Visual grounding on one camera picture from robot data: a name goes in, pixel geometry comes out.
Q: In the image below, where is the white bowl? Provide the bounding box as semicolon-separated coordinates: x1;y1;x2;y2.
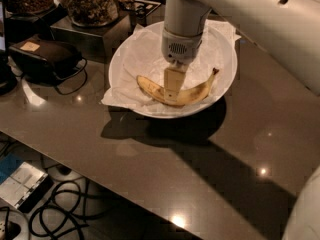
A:
108;19;238;120

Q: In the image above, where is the dark pedestal under cereal jar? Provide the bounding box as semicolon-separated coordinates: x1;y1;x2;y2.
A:
5;6;67;43

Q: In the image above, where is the silver box on floor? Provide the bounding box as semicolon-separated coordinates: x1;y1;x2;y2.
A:
0;162;53;213

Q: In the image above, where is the black cable on floor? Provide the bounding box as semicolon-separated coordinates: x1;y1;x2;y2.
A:
28;178;108;240

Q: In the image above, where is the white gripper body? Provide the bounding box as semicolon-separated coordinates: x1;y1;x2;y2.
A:
161;29;202;64

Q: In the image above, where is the blue object on floor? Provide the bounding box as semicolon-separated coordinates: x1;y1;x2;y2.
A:
0;154;23;184

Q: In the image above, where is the white paper napkin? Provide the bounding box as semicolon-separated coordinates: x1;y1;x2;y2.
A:
100;15;242;116

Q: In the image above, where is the yellow banana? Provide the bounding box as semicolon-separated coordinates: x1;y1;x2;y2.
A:
136;68;219;107

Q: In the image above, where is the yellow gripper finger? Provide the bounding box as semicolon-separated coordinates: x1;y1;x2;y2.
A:
164;63;188;102

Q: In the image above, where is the black headset cable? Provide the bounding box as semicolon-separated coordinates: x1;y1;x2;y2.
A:
23;57;89;96

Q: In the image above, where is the black round stand base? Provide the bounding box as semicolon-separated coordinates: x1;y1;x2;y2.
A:
0;63;18;95

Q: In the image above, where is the glass jar of granola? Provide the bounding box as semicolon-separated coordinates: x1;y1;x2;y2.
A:
62;0;119;27

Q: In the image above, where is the dark metal pedestal box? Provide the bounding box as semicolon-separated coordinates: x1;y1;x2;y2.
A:
51;11;132;63

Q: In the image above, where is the black vr headset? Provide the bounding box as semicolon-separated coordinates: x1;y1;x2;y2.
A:
9;36;83;85

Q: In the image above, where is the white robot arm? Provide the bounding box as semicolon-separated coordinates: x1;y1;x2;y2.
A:
162;0;320;95

